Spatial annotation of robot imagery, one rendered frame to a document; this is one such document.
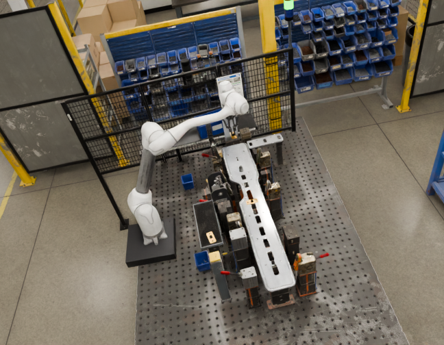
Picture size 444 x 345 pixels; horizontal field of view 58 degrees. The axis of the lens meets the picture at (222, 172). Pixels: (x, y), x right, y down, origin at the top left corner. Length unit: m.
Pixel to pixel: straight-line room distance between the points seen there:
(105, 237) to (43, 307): 0.85
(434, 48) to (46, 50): 4.07
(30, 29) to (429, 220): 4.10
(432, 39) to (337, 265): 3.00
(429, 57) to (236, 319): 3.66
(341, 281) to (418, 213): 1.59
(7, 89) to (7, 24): 0.71
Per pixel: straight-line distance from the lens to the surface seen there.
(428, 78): 5.33
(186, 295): 2.84
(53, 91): 4.61
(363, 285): 2.82
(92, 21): 6.67
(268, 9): 3.27
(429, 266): 3.85
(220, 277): 2.54
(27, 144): 5.12
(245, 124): 3.48
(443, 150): 3.98
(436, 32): 5.04
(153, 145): 2.71
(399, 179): 4.47
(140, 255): 3.05
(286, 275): 2.47
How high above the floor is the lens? 3.10
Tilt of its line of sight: 43 degrees down
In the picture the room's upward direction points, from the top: 12 degrees counter-clockwise
